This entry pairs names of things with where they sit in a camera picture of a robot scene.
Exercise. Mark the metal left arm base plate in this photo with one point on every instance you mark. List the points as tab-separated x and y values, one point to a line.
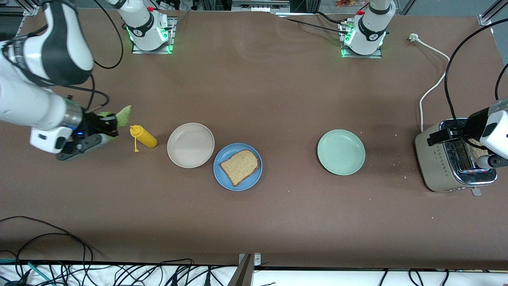
377	56

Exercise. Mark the beige chrome toaster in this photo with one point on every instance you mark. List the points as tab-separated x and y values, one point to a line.
434	167

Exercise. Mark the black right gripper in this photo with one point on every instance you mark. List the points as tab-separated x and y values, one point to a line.
91	123

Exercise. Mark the silver frame rail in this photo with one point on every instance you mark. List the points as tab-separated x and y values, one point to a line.
260	6

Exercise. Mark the mint green round plate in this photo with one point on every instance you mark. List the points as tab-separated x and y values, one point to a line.
341	152

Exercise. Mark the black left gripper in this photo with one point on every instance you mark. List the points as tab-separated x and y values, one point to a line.
474	122

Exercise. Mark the aluminium corner profile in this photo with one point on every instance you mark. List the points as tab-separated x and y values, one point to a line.
486	20

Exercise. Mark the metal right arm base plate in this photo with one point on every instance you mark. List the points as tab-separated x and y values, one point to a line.
173	35

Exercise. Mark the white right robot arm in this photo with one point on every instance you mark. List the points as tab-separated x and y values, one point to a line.
24	107

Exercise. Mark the green lettuce leaf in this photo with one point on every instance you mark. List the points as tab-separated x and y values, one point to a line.
124	114

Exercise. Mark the brown bread slice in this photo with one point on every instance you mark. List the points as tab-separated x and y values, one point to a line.
474	151
240	167

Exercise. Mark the blue round plate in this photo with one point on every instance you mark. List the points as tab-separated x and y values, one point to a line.
226	155

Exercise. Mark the yellow mustard squeeze bottle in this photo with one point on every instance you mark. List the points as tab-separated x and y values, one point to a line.
147	138

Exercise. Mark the orange snack package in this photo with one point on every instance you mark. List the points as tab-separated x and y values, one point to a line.
345	3

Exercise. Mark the aluminium profile post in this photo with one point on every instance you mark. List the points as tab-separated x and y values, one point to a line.
244	274

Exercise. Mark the beige round plate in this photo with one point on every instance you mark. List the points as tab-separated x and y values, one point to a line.
190	145

